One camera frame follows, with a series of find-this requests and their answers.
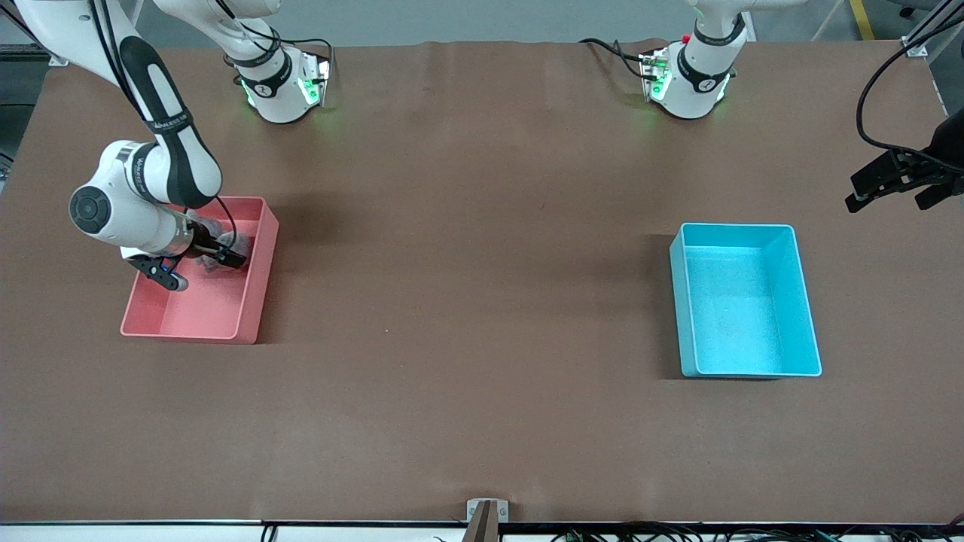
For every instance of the aluminium frame post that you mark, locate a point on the aluminium frame post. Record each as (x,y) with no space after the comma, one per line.
(59,60)
(915,47)

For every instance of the grey plush toy white belly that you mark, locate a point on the grey plush toy white belly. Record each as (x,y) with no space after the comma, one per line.
(242,242)

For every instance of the blue plastic box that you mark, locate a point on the blue plastic box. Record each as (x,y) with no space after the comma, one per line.
(738,339)

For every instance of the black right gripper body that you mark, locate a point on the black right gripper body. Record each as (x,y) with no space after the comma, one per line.
(204,242)

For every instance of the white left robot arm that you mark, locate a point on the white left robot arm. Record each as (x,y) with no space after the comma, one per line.
(697,90)

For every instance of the silver mounting bracket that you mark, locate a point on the silver mounting bracket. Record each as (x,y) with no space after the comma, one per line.
(503,510)

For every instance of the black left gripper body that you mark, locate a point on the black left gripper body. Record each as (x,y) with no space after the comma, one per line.
(947,144)

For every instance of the pink plastic box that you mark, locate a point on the pink plastic box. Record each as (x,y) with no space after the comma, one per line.
(211,309)

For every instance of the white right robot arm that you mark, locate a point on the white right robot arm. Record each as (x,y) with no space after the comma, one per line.
(173,150)

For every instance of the brown camera post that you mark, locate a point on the brown camera post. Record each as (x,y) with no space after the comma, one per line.
(482,527)

